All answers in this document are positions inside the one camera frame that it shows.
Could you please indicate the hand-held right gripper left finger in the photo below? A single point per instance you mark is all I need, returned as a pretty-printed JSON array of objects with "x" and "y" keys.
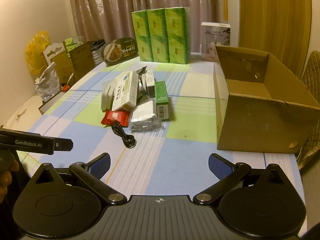
[{"x": 100, "y": 166}]

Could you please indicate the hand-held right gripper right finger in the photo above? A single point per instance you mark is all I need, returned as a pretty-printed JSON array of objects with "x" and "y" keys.
[{"x": 220, "y": 167}]

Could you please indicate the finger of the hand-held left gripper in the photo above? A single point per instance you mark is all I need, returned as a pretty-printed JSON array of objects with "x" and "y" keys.
[{"x": 63, "y": 145}]

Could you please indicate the red snack packet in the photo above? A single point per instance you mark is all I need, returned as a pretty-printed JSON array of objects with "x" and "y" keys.
[{"x": 113, "y": 118}]

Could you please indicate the brown cardboard box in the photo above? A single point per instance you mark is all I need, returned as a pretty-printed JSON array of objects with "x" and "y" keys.
[{"x": 250, "y": 125}]

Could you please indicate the clear plastic packet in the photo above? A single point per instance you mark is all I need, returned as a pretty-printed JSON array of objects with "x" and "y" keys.
[{"x": 145, "y": 125}]

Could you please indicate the translucent white plastic container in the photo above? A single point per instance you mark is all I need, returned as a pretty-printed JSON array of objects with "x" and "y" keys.
[{"x": 146, "y": 108}]

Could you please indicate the white medicine box blue logo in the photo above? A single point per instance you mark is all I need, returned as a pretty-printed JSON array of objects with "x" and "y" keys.
[{"x": 123, "y": 92}]

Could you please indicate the green box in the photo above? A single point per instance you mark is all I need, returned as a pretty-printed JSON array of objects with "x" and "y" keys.
[{"x": 162, "y": 95}]

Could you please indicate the checked cloth desktop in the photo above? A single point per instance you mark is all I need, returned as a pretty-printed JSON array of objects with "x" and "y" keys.
[{"x": 175, "y": 145}]

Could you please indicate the person's left hand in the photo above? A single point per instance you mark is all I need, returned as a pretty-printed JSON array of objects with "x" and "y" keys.
[{"x": 5, "y": 180}]

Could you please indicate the clear plastic bag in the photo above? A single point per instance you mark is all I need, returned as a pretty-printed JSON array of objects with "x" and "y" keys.
[{"x": 47, "y": 85}]

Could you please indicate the brown carton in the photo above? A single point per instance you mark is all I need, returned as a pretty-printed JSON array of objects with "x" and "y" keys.
[
  {"x": 80, "y": 57},
  {"x": 62, "y": 67}
]

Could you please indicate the silver foil packet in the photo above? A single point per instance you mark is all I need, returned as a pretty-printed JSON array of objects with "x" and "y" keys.
[{"x": 141, "y": 80}]

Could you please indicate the yellow plastic bag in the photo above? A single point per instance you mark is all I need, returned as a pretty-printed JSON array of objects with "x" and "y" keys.
[{"x": 35, "y": 47}]

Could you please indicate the small green packets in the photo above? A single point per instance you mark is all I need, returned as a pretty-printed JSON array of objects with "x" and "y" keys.
[{"x": 71, "y": 42}]

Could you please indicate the black bag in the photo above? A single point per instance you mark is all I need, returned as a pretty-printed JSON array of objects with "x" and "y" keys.
[{"x": 96, "y": 45}]

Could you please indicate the dark instant noodle tray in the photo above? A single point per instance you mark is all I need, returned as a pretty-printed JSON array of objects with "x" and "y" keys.
[{"x": 120, "y": 51}]

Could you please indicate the white humidifier box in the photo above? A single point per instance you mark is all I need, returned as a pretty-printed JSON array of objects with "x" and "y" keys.
[{"x": 212, "y": 35}]

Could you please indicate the quilted chair cushion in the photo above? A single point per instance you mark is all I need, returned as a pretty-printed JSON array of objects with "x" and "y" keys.
[{"x": 312, "y": 65}]

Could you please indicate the beige curtain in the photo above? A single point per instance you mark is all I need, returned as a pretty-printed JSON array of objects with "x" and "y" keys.
[{"x": 112, "y": 10}]

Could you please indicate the green tissue multipack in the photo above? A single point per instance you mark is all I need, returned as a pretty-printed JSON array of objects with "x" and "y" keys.
[{"x": 160, "y": 35}]

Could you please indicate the wooden door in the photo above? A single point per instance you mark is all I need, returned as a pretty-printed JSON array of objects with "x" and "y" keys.
[{"x": 270, "y": 12}]

